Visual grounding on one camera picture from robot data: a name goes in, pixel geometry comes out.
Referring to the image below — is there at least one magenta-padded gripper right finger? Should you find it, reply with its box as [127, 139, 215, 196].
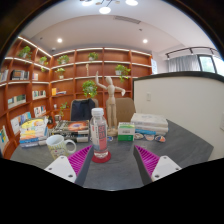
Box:
[133, 145, 183, 186]

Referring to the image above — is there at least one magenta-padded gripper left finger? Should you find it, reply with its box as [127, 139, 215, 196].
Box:
[43, 145, 94, 187]

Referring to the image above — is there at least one clear plastic drink bottle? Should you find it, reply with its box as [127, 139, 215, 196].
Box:
[89, 107, 110, 159]

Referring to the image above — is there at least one yellow striped white mug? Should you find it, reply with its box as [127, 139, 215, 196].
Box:
[45, 134, 77, 161]

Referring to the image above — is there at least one orange blue round badge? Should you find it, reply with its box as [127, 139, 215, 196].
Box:
[154, 134, 167, 144]

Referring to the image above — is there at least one stack of dark books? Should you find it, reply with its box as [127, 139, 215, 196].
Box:
[49, 119, 91, 144]

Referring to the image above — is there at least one flat round red coaster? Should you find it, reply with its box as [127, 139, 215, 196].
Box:
[91, 151, 112, 164]

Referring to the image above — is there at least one stack of colourful books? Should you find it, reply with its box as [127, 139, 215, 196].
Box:
[18, 116, 50, 148]

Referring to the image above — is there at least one small green white box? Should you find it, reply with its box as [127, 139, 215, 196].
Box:
[117, 121, 136, 142]

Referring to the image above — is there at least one white partition with dark top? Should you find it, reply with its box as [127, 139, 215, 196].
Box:
[132, 70, 224, 161]

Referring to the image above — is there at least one dark blue chair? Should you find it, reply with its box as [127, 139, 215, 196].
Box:
[70, 98, 98, 122]

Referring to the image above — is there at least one tan chair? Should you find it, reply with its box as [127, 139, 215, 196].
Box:
[114, 97, 136, 124]

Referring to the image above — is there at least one wooden artist mannequin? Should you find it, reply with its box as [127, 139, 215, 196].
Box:
[94, 70, 127, 137]

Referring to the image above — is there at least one grey curtain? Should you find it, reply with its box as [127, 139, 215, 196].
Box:
[167, 54, 201, 73]

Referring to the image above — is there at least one wooden shelf unit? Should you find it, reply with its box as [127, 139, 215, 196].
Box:
[0, 35, 154, 158]

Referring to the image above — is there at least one window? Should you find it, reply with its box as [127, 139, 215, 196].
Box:
[198, 54, 224, 76]

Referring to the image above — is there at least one ceiling air vent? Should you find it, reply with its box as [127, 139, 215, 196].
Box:
[113, 15, 142, 25]

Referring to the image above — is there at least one ceiling lamp with round lights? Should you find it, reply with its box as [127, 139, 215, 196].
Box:
[79, 0, 139, 15]

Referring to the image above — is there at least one dark curtain rail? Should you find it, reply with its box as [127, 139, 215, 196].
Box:
[165, 46, 218, 60]

